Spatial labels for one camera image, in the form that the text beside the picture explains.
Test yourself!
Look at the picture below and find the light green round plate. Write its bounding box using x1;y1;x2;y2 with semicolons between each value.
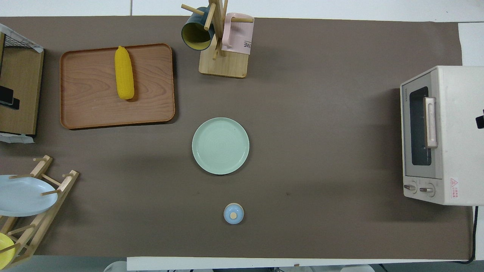
192;117;250;175

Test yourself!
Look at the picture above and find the yellow corn cob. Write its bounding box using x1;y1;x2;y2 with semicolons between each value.
115;46;135;100

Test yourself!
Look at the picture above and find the cream toaster oven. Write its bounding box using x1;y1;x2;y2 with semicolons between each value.
400;66;484;206

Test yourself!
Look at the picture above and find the brown table mat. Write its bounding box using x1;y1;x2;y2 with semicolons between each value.
0;16;475;261

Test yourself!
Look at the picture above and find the pink mug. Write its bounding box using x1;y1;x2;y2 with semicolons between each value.
222;12;254;56

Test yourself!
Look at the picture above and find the wooden mug tree stand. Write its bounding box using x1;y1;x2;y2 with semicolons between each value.
181;0;254;79

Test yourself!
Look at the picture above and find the small blue lidded jar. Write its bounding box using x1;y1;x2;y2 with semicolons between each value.
223;203;244;225

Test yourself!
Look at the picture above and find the dark blue mug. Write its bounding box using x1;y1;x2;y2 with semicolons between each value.
181;7;215;51

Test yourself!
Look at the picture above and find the brown wooden tray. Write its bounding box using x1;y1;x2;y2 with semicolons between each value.
60;43;176;130

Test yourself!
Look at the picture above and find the wooden dish rack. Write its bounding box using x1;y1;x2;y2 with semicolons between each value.
0;155;80;269

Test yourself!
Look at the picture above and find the wooden storage shelf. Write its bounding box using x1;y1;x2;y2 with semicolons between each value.
0;32;45;136

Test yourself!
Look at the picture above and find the light blue plate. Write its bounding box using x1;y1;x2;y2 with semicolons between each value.
0;175;59;217

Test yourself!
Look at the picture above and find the white patterned cloth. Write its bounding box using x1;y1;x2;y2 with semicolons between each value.
0;133;35;144

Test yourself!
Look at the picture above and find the black rectangular device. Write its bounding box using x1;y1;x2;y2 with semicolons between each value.
0;86;21;111

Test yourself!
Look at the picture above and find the yellow plate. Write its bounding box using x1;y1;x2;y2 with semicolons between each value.
0;232;16;267

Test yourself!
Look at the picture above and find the cream oven door handle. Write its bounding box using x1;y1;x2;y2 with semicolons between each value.
423;97;438;148

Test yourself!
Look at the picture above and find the black oven power cable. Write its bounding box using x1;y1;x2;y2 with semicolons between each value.
451;206;479;264

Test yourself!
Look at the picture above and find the black wire basket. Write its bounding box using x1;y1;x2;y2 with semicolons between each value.
0;23;44;53

